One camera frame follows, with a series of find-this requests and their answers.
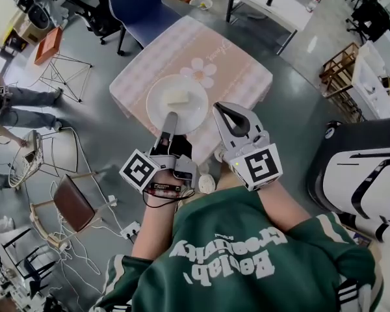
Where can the white power strip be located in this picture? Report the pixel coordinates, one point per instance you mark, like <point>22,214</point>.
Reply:
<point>130,230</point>

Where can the pale food piece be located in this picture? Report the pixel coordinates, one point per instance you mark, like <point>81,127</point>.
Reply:
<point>177,97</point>

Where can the wooden chair with brown seat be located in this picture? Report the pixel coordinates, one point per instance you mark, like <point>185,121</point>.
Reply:
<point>73,203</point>

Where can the plain cardboard box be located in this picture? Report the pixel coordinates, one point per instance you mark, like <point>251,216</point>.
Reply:
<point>32,32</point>

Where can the person's left forearm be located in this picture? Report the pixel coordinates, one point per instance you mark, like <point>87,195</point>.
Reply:
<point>156,219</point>

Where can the black office chair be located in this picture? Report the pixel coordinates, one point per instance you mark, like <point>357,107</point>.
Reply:
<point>91,15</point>

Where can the person's green sweatshirt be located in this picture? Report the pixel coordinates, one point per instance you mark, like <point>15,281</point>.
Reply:
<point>234,291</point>

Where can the table with pink tablecloth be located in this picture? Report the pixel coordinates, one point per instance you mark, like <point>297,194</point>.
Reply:
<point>234,67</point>

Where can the black frame stool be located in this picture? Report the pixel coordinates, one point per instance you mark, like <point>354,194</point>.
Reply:
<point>32,265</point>

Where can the orange box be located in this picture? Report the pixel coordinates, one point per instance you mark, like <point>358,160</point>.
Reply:
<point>48,45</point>

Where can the wooden slatted rack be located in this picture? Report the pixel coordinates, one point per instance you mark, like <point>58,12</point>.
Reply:
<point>338,76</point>

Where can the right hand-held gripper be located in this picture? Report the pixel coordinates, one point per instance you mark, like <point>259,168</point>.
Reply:
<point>260,167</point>

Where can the person's right forearm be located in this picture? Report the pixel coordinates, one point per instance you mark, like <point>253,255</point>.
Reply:
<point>279,203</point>

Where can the person's white shoe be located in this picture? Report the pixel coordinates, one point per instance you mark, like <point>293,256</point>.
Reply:
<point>207,184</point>
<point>220,154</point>

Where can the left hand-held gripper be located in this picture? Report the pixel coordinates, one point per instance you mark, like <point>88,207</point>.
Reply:
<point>185,171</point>

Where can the white bowl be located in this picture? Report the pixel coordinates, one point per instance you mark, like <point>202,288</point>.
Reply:
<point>196,2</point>

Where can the clear bottle with red cap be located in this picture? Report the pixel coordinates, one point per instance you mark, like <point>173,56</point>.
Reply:
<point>312,4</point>

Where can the white cabinet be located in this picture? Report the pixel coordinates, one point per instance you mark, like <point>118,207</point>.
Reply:
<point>370,83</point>

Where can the blue chair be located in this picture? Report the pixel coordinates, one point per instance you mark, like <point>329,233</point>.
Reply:
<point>139,11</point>

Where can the white round plate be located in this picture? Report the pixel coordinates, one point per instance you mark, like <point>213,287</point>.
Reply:
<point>190,112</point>

